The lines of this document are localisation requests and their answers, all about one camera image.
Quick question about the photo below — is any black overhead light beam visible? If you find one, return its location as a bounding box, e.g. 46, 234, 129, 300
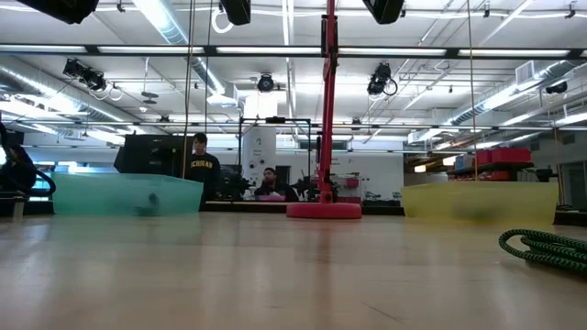
0, 43, 587, 60

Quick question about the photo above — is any white pillar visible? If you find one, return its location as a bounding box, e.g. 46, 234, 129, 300
241, 126, 278, 202

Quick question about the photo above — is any black monitor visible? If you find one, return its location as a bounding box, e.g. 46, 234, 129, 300
113, 134, 194, 179

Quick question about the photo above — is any large red storage bin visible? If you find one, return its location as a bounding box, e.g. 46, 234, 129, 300
491, 147, 532, 165

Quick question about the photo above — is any yellow translucent plastic bin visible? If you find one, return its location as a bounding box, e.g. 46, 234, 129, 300
401, 181, 560, 226

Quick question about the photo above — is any teal translucent plastic bin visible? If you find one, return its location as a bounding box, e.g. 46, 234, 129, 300
50, 171, 205, 217

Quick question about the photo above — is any white hanging ring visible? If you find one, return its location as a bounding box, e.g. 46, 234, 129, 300
211, 8, 233, 35

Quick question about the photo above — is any black overhead camera cluster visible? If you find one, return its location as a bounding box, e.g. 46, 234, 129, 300
366, 62, 398, 97
62, 58, 109, 93

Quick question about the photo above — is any round black ceiling camera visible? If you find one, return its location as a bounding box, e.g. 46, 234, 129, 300
256, 72, 275, 94

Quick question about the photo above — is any black stand frame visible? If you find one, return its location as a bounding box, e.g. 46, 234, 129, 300
237, 115, 313, 203

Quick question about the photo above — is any red camera stand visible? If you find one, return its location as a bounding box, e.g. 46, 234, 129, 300
286, 0, 363, 220

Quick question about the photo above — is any dark wall shelf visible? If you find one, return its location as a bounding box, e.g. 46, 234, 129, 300
447, 160, 536, 182

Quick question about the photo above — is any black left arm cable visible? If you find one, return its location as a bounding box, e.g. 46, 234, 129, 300
35, 168, 57, 199

